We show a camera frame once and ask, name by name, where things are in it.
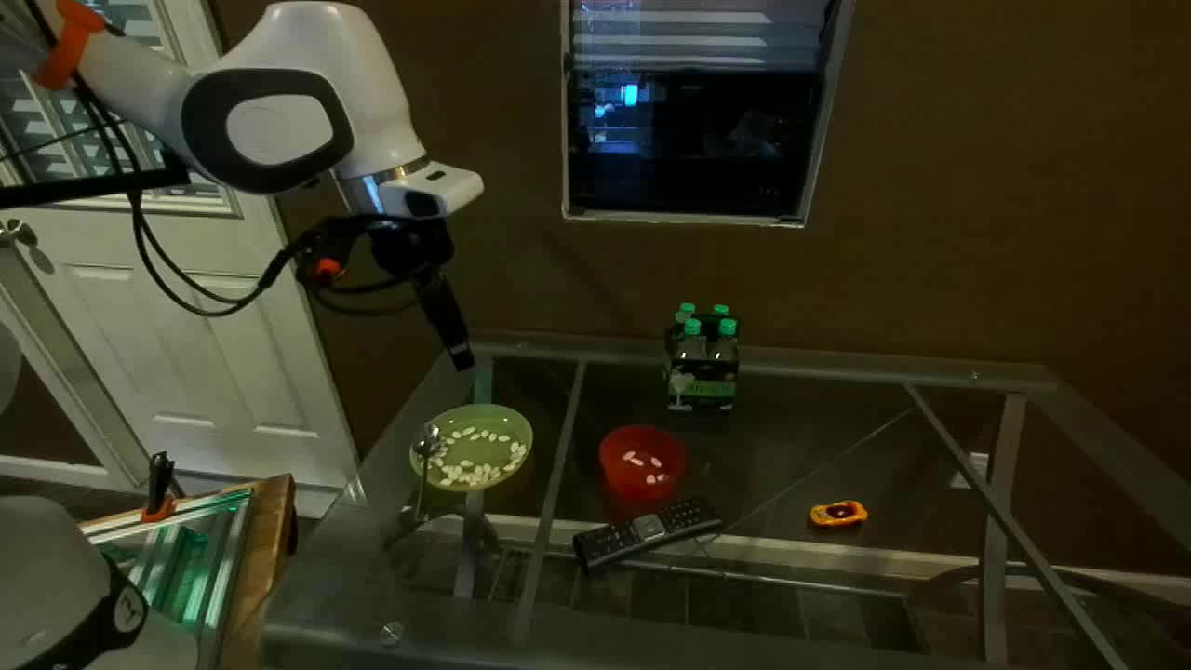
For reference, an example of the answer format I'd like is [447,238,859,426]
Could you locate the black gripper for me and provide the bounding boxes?
[370,210,482,377]

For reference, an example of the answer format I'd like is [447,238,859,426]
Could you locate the white seeds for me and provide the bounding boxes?
[426,418,527,487]

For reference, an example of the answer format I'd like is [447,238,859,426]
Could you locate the small black orange tripod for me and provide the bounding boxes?
[140,451,187,523]

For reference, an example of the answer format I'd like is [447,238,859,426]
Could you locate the wooden framed glass panel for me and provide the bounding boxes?
[79,472,303,670]

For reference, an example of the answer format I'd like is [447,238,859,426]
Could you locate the green round plate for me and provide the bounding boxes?
[408,400,538,496]

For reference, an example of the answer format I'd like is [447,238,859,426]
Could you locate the silver metal spoon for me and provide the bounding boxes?
[399,420,447,523]

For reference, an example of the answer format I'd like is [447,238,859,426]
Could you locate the white domed device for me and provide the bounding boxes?
[0,496,154,670]

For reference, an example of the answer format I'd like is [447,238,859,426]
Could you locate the red plastic bowl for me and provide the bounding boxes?
[596,420,693,514]

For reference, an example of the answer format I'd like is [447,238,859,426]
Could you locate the black camera boom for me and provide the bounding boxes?
[0,163,192,210]

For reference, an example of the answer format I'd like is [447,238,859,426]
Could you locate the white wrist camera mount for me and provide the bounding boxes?
[399,163,489,224]

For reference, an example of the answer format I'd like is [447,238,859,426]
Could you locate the orange strap on arm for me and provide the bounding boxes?
[34,0,113,88]

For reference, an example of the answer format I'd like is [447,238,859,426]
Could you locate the white-framed window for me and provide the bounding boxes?
[558,0,859,233]

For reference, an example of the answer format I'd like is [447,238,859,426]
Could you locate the grey metal table frame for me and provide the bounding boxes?
[266,330,1191,670]

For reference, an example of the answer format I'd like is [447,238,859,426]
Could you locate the white wall outlet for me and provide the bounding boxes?
[950,447,996,492]

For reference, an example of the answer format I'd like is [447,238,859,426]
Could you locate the white panel door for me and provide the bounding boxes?
[0,0,365,496]

